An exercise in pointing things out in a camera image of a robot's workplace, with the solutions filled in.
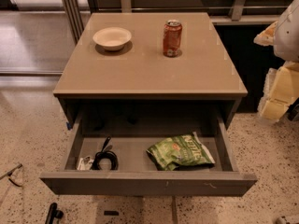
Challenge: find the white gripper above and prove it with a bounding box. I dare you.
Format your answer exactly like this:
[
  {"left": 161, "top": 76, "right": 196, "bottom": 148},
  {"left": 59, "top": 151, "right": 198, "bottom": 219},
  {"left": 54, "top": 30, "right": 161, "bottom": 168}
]
[{"left": 253, "top": 0, "right": 299, "bottom": 122}]

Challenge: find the coiled black cable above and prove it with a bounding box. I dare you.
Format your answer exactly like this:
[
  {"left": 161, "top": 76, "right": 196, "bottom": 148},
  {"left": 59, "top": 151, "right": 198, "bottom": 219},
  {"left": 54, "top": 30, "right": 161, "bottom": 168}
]
[{"left": 91, "top": 135, "right": 120, "bottom": 172}]

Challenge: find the green jalapeno chip bag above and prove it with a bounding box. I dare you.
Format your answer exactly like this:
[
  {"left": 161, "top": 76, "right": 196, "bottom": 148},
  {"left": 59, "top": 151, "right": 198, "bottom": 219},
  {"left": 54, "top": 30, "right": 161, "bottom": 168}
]
[{"left": 147, "top": 132, "right": 216, "bottom": 171}]

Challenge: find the grey cabinet with counter top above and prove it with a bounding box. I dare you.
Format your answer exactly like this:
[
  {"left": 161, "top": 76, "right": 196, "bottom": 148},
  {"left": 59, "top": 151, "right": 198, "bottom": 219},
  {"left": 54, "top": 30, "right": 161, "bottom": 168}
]
[{"left": 53, "top": 13, "right": 247, "bottom": 124}]

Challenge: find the black tool on floor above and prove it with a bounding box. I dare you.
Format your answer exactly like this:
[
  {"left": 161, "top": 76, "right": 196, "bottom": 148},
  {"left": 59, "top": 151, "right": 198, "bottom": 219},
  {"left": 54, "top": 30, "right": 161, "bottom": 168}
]
[{"left": 45, "top": 203, "right": 64, "bottom": 224}]

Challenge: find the open grey top drawer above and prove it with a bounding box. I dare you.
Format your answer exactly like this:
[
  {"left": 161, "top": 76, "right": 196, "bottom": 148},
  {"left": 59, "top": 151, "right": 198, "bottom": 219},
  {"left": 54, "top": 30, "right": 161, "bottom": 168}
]
[{"left": 40, "top": 111, "right": 257, "bottom": 196}]

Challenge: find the orange soda can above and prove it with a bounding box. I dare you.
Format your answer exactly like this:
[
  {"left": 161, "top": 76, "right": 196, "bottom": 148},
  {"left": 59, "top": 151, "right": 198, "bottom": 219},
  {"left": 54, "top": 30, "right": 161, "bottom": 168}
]
[{"left": 163, "top": 20, "right": 182, "bottom": 57}]

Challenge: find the white paper bowl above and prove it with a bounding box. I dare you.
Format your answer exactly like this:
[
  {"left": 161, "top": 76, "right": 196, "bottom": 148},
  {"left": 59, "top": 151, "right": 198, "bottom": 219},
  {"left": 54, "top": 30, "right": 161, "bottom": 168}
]
[{"left": 93, "top": 27, "right": 132, "bottom": 51}]

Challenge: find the small white packet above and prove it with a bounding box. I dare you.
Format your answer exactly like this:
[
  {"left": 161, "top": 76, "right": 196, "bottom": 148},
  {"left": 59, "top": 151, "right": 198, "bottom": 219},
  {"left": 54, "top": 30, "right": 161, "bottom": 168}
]
[{"left": 77, "top": 156, "right": 93, "bottom": 171}]

